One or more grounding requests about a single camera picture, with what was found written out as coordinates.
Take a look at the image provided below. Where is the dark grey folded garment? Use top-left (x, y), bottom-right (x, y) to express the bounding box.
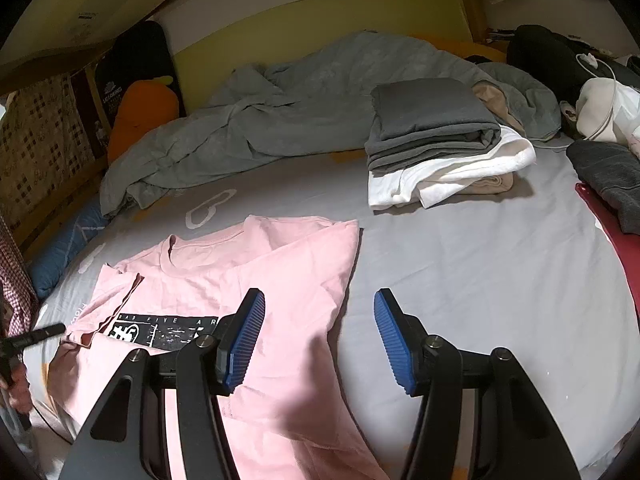
top-left (365, 77), bottom-right (502, 176)

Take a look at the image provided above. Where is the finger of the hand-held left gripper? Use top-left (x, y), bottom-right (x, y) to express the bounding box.
top-left (22, 323), bottom-right (67, 347)

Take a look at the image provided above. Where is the beige plaid hanging cloth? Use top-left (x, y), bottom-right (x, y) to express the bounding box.
top-left (0, 72), bottom-right (98, 231)

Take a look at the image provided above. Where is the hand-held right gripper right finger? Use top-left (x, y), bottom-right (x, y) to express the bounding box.
top-left (374, 287), bottom-right (581, 480)

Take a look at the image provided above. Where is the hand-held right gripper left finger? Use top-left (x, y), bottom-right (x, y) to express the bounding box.
top-left (59, 287), bottom-right (266, 480)

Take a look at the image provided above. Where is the black clothing pile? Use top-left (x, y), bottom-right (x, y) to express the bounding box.
top-left (507, 24), bottom-right (640, 106)

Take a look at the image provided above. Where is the white folded garment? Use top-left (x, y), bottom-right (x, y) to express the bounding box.
top-left (368, 127), bottom-right (537, 211)

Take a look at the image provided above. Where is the dark red flat case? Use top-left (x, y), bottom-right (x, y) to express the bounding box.
top-left (575, 182), bottom-right (640, 306)

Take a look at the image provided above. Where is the pastel checked overhead mattress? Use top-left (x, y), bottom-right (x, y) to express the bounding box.
top-left (0, 0), bottom-right (221, 76)

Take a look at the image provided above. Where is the dark grey knit cloth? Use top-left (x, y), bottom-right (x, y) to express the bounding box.
top-left (566, 140), bottom-right (640, 236)

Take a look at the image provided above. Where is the red checked curtain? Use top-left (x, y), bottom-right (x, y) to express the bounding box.
top-left (0, 220), bottom-right (41, 341)

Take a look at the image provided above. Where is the beige folded garment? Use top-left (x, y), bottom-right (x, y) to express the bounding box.
top-left (450, 82), bottom-right (526, 197)

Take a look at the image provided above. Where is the white cable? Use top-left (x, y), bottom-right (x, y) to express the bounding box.
top-left (575, 52), bottom-right (619, 141)

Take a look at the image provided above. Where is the person's left hand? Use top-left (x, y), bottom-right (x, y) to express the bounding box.
top-left (9, 360), bottom-right (33, 415)

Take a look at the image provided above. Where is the orange carrot plush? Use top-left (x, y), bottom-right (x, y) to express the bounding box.
top-left (107, 76), bottom-right (181, 161)

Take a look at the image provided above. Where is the blue pillow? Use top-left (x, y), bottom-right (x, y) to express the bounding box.
top-left (27, 205), bottom-right (111, 301)

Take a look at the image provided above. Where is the pink printed T-shirt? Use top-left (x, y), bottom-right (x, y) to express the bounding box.
top-left (47, 215), bottom-right (391, 480)

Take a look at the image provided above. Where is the grey crumpled blanket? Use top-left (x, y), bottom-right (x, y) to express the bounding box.
top-left (99, 30), bottom-right (563, 218)

